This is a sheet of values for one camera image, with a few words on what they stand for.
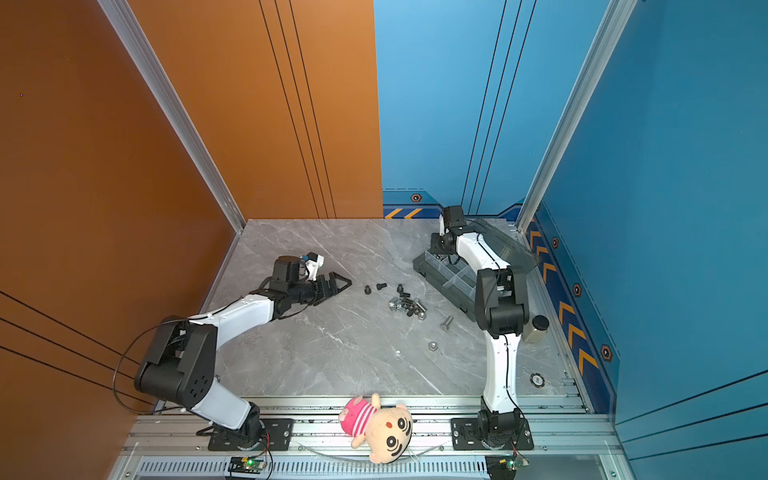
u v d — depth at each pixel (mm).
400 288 994
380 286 1012
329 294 791
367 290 994
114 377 722
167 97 832
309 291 785
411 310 956
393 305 963
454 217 822
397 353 870
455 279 994
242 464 711
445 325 915
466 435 725
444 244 806
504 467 701
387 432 668
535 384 811
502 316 570
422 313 940
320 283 806
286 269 719
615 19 698
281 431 743
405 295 989
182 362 456
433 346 885
